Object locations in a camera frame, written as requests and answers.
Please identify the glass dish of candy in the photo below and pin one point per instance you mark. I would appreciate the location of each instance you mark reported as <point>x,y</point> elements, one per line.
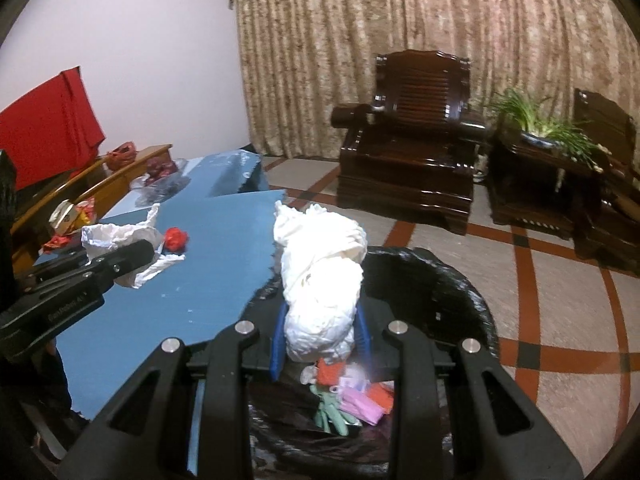
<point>70,217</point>

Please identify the green potted plant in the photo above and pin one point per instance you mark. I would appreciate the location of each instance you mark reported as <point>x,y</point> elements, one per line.
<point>540,120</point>

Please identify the green rubber glove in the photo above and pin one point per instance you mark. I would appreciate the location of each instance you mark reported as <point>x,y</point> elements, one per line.
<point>332,415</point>

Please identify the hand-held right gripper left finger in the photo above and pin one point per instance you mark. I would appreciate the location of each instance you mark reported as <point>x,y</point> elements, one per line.
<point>278,345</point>

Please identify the pink face mask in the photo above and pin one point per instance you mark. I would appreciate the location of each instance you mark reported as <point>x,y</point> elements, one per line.
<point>362,405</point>

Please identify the white tissue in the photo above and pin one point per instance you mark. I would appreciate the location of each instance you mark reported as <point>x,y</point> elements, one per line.
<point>320,285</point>
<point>112,237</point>

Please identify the red woven basket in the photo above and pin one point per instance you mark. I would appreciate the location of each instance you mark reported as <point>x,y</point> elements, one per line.
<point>121,155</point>

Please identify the red cloth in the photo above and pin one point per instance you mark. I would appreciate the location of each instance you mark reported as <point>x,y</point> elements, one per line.
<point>45,120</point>

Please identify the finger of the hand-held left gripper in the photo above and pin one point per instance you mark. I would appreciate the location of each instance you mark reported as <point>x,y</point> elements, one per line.
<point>55,266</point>
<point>125,262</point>

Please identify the glass dish of red fruit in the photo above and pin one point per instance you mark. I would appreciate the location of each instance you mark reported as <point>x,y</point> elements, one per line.
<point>160,170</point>

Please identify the dark wooden side table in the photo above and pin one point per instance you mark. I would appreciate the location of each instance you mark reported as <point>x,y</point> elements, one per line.
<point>535,190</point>

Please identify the large blue foam mat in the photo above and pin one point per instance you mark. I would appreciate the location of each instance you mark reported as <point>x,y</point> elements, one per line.
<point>215,260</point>

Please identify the small blue foam mat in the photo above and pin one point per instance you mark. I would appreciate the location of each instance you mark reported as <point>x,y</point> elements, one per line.
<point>220,175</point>

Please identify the black trash bin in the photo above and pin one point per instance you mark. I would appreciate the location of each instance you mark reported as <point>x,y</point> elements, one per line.
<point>425,285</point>

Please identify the beige patterned curtain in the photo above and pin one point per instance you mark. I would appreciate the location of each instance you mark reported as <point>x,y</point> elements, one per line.
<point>400,20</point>

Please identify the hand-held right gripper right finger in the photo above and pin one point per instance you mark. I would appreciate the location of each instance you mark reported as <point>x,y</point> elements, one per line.
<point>363,337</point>

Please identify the light wooden table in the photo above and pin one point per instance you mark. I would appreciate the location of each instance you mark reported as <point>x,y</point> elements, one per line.
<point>110,185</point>

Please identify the red crumpled wrapper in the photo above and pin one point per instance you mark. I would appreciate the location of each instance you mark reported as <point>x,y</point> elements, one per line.
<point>176,240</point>

